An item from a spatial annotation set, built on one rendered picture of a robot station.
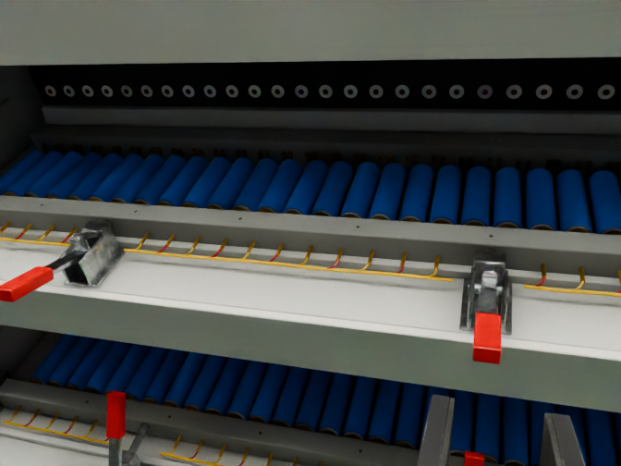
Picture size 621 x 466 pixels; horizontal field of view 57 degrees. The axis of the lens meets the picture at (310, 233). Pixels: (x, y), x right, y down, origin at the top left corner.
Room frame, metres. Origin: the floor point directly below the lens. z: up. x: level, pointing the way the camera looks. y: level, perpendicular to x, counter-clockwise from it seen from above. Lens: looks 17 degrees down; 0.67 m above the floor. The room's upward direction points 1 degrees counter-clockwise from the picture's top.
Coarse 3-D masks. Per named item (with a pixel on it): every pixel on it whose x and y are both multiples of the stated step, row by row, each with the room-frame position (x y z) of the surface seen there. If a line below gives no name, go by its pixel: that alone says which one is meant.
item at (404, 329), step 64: (0, 128) 0.55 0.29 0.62; (320, 128) 0.49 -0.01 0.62; (384, 128) 0.47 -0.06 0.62; (448, 128) 0.45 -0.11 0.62; (512, 128) 0.44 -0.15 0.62; (576, 128) 0.43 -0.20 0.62; (0, 256) 0.41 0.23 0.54; (128, 256) 0.39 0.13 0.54; (0, 320) 0.40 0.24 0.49; (64, 320) 0.38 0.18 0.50; (128, 320) 0.36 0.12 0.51; (192, 320) 0.34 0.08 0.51; (256, 320) 0.33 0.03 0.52; (320, 320) 0.31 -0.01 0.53; (384, 320) 0.31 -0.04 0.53; (448, 320) 0.30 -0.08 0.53; (512, 320) 0.30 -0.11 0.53; (576, 320) 0.29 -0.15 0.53; (448, 384) 0.30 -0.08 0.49; (512, 384) 0.29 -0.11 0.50; (576, 384) 0.28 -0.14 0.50
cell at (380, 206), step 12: (384, 168) 0.43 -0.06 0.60; (396, 168) 0.42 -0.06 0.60; (384, 180) 0.41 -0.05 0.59; (396, 180) 0.41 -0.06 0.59; (384, 192) 0.39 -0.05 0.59; (396, 192) 0.40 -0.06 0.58; (372, 204) 0.39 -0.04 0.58; (384, 204) 0.38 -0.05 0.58; (396, 204) 0.39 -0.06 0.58; (372, 216) 0.38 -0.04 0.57; (384, 216) 0.37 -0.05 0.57
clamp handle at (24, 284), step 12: (72, 240) 0.37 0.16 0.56; (72, 252) 0.37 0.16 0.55; (84, 252) 0.37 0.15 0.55; (48, 264) 0.35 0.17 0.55; (60, 264) 0.35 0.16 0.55; (24, 276) 0.33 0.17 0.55; (36, 276) 0.33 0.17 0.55; (48, 276) 0.33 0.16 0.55; (0, 288) 0.31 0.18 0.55; (12, 288) 0.31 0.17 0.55; (24, 288) 0.32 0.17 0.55; (36, 288) 0.32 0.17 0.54; (12, 300) 0.31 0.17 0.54
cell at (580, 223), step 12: (564, 180) 0.39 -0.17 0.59; (576, 180) 0.38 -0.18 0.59; (564, 192) 0.37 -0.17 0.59; (576, 192) 0.37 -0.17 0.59; (564, 204) 0.36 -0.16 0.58; (576, 204) 0.36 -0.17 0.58; (588, 204) 0.36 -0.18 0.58; (564, 216) 0.35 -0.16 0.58; (576, 216) 0.35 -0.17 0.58; (588, 216) 0.35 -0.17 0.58; (564, 228) 0.34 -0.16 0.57; (588, 228) 0.34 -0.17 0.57
